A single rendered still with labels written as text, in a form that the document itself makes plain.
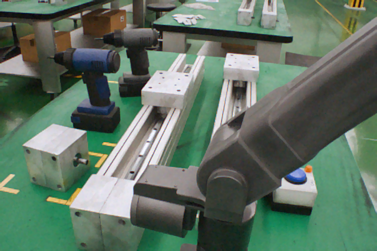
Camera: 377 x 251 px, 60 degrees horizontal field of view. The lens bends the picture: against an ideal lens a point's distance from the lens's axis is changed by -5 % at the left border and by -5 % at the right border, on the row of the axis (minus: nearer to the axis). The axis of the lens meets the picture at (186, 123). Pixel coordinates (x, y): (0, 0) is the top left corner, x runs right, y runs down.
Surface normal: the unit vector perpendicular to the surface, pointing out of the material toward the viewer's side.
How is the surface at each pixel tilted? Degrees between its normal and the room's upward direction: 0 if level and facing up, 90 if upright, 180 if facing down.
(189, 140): 0
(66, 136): 0
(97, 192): 0
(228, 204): 89
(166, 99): 90
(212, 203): 89
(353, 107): 91
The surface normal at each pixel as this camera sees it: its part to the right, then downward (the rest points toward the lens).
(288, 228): 0.04, -0.88
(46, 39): -0.20, 0.45
